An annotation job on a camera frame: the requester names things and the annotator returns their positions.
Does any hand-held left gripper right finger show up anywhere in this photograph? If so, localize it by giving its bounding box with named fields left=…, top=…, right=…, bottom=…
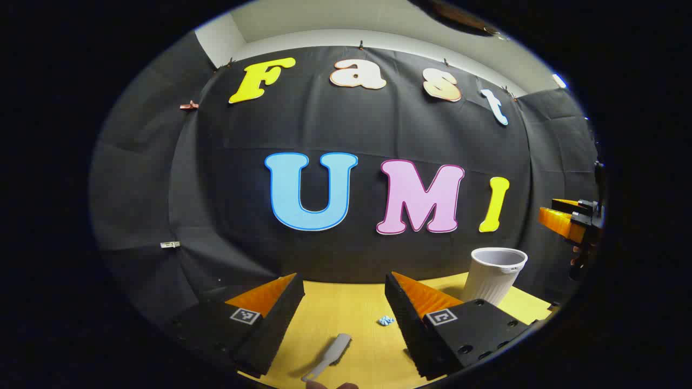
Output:
left=384, top=271, right=534, bottom=381

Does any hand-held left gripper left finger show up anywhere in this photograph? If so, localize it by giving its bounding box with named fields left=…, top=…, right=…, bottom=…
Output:
left=168, top=273, right=306, bottom=379

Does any white ribbed garbage bin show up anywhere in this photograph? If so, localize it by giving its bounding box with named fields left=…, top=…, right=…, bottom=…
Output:
left=461, top=247, right=529, bottom=307

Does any wooden desktop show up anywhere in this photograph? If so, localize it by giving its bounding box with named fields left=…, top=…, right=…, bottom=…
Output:
left=238, top=272, right=553, bottom=389

